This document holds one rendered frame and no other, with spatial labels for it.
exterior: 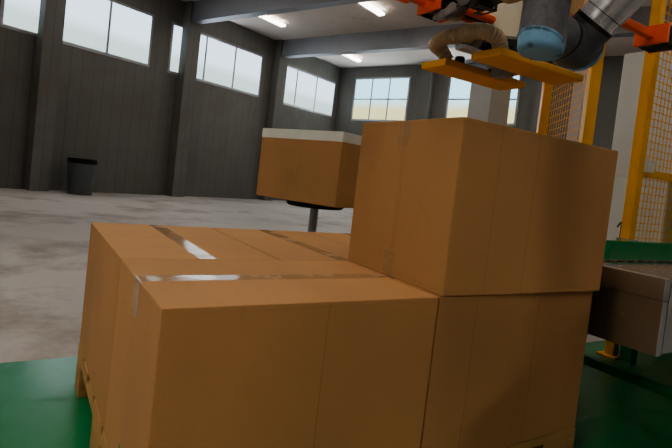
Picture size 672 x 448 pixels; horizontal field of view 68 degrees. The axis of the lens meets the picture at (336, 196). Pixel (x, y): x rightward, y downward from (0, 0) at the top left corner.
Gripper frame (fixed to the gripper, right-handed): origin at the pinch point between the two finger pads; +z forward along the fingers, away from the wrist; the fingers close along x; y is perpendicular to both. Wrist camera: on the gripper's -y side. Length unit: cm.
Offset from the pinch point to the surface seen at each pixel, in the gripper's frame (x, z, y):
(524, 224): -53, -19, 20
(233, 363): -80, -18, -51
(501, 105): 4, 96, 139
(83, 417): -125, 58, -64
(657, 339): -80, -33, 62
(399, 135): -34.2, 3.7, -3.5
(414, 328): -77, -18, -11
